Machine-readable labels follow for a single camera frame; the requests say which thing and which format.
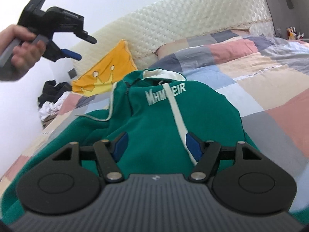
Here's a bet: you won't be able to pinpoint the dark wall switch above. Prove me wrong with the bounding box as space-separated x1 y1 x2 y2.
286 0 294 9

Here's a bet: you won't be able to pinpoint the green hooded sweatshirt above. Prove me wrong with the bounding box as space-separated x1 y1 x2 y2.
0 68 261 226

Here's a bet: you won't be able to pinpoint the cardboard box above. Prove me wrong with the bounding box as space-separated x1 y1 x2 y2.
41 115 57 129

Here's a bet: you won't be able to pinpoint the person's left hand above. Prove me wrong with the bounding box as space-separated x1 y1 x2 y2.
1 25 46 76

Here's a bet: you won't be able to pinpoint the dark wall socket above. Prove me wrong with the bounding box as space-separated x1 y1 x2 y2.
68 69 77 79

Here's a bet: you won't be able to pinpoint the checkered bed pillow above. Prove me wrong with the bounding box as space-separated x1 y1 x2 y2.
155 28 250 60

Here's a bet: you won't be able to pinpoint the black clothes pile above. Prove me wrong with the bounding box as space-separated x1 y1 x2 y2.
38 80 72 108

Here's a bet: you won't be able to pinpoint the patchwork checkered duvet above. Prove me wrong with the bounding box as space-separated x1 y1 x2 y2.
1 35 308 199

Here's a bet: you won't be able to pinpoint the yellow crown pillow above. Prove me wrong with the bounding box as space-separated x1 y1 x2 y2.
72 39 137 96

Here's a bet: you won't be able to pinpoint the cream quilted headboard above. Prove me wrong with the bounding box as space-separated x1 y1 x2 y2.
73 0 275 77

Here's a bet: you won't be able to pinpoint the bottles on nightstand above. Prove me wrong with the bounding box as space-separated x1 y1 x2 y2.
286 27 304 40

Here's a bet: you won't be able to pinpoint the white crumpled cloth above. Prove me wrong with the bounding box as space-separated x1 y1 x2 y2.
39 92 70 122

